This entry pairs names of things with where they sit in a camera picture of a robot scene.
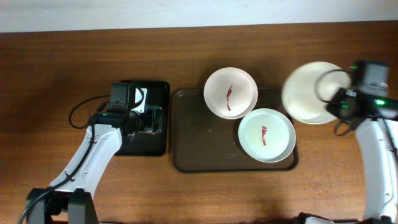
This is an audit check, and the pink plate with red stain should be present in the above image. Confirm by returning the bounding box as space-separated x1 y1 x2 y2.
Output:
203 67 258 119

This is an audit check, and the white plate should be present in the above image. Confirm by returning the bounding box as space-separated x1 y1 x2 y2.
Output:
282 62 351 124

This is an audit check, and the black small tray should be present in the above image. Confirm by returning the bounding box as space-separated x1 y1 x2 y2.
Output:
116 80 170 156

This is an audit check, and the brown serving tray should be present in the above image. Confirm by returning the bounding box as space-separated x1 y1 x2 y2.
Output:
170 88 299 173

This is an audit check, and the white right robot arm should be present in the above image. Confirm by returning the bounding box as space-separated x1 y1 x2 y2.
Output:
285 87 397 223

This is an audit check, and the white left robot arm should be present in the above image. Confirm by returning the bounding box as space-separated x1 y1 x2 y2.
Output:
18 82 170 223

